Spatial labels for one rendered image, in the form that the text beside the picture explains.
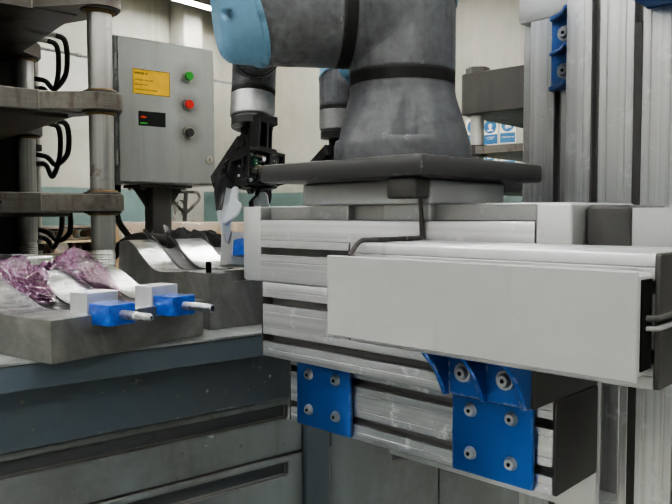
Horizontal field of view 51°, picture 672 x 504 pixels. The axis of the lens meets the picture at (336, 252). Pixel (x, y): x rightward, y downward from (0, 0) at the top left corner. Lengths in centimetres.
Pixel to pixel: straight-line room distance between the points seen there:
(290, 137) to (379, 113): 941
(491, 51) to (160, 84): 661
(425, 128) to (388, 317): 24
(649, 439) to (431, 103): 41
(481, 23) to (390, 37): 782
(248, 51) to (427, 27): 18
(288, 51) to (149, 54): 136
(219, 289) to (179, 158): 98
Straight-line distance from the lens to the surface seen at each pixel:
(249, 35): 75
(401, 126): 74
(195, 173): 212
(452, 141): 75
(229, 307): 117
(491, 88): 532
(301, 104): 1006
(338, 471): 136
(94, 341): 98
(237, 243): 117
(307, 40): 75
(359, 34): 76
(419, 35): 76
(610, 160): 81
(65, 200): 187
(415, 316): 55
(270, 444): 125
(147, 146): 206
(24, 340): 99
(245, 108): 120
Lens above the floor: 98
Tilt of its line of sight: 3 degrees down
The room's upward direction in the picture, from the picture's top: straight up
